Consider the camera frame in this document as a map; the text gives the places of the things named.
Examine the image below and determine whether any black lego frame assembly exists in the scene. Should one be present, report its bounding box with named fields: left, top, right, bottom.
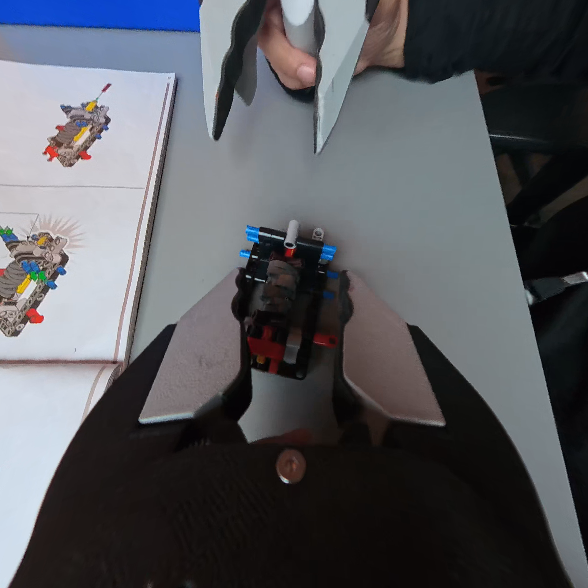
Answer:
left=239, top=220, right=341, bottom=381

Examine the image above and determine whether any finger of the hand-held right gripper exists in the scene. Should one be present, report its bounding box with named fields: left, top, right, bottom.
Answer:
left=313, top=0, right=374, bottom=155
left=200, top=0, right=267, bottom=142

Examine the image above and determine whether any blue plastic bin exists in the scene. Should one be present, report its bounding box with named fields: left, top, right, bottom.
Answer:
left=0, top=0, right=203, bottom=33

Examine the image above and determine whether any person's right hand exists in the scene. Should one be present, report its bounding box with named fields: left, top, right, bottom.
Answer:
left=258, top=0, right=408, bottom=92

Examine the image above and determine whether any lego instruction booklet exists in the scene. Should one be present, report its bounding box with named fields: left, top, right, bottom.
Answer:
left=0, top=59, right=178, bottom=575

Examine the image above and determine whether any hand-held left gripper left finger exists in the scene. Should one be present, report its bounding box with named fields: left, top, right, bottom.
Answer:
left=138, top=267, right=254, bottom=423

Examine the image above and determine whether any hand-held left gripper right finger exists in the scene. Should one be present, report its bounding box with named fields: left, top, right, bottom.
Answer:
left=332, top=270, right=447, bottom=430

